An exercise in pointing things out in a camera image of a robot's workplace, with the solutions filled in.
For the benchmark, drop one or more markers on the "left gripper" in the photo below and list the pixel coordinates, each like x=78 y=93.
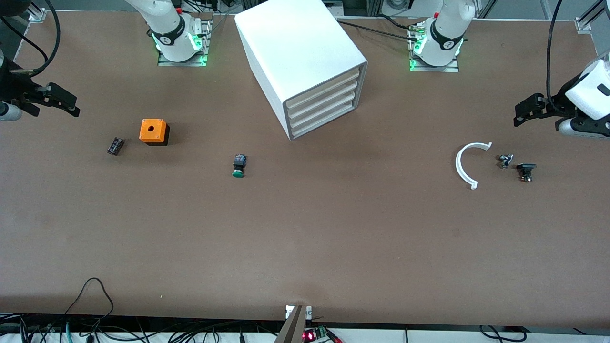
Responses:
x=560 y=103

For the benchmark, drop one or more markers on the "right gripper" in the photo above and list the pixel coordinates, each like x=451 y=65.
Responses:
x=15 y=87

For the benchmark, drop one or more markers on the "green push button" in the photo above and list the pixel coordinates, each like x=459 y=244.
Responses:
x=238 y=166

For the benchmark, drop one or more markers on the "white lowest cabinet drawer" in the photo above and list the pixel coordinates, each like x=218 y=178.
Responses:
x=321 y=121

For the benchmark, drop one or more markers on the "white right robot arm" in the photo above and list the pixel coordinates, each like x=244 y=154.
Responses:
x=174 y=43

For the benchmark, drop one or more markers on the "small silver black component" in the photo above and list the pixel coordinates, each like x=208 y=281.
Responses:
x=505 y=161

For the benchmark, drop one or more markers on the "small black terminal block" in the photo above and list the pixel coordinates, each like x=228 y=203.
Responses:
x=115 y=146

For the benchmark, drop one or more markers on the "white curved plastic arc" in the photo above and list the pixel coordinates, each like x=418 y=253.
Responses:
x=458 y=166

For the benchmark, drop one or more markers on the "orange box with hole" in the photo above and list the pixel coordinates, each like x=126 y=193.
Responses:
x=152 y=129

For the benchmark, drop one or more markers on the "circuit board with red LED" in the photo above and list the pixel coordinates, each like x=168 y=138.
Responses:
x=317 y=335

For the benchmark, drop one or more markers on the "black switch component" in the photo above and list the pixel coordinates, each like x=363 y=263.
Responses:
x=526 y=169

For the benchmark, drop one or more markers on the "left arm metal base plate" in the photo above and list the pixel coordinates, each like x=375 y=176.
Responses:
x=450 y=69

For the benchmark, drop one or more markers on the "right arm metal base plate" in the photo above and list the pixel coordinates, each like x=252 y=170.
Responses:
x=164 y=62

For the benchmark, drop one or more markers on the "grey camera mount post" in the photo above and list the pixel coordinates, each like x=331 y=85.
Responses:
x=293 y=328

